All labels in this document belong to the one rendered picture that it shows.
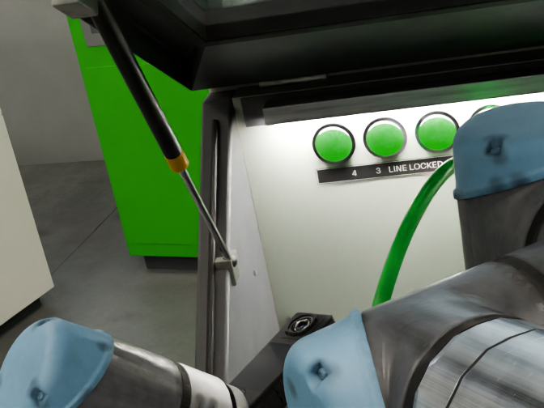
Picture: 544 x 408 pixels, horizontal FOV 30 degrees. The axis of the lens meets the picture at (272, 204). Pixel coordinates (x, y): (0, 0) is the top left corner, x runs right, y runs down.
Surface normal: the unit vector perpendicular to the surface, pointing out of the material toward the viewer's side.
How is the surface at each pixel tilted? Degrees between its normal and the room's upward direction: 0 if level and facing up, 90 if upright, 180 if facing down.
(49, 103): 90
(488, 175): 87
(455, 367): 28
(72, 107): 90
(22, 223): 90
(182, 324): 0
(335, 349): 12
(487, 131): 1
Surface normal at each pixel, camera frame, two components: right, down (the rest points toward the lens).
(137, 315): -0.18, -0.91
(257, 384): -0.43, -0.83
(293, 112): -0.16, 0.41
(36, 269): 0.85, 0.06
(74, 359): 0.66, -0.40
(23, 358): -0.73, -0.39
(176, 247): -0.38, 0.43
